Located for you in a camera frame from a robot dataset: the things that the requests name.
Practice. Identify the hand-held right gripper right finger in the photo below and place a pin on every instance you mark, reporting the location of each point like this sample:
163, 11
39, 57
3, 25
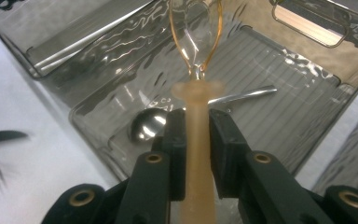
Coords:
227, 149

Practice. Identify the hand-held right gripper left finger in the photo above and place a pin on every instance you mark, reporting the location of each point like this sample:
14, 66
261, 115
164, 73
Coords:
175, 149

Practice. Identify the metal spoon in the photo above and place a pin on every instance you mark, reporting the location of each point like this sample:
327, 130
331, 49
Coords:
147, 124

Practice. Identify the smoky clear plastic bin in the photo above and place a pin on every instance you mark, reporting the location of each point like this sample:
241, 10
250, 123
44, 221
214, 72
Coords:
59, 28
351, 152
276, 124

